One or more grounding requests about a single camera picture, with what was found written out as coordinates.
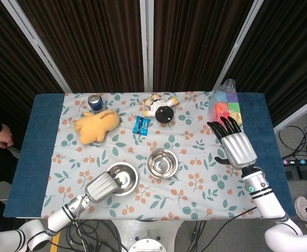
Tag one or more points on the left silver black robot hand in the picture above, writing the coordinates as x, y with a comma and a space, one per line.
101, 187

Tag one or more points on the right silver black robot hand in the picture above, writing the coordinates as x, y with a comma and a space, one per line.
237, 149

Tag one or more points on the steel bowl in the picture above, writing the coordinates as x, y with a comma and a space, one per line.
161, 177
128, 181
161, 164

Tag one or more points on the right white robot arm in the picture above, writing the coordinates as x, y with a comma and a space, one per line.
261, 191

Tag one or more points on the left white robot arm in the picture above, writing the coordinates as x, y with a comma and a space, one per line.
61, 214

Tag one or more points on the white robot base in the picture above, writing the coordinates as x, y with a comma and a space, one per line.
148, 236

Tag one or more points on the yellow foam block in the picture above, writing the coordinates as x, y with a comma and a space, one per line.
237, 116

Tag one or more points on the green foam block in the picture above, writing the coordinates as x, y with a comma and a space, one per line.
233, 106

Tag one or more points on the red pink foam block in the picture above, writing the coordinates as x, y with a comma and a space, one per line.
220, 109

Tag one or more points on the purple foam block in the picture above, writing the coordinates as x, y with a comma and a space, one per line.
233, 97

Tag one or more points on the yellow plush animal toy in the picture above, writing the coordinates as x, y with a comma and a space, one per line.
98, 126

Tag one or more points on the black power strip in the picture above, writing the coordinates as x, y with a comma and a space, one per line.
300, 161

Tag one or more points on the clear plastic bag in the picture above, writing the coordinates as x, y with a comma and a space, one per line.
228, 84

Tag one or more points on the floral print tablecloth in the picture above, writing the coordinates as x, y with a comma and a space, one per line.
169, 199

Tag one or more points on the blue snack packet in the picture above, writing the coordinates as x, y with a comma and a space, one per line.
141, 125

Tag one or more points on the blue felt table cover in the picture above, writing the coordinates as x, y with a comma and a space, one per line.
32, 157

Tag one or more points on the blue drink can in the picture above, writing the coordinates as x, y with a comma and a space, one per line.
95, 103

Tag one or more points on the black white plush doll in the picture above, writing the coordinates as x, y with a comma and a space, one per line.
161, 113

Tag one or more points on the bystander bare hand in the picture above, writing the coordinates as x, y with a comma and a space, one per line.
2, 137

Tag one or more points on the white metal frame rail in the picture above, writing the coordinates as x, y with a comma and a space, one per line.
298, 116

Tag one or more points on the white metal frame post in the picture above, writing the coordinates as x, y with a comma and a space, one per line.
146, 44
237, 44
38, 44

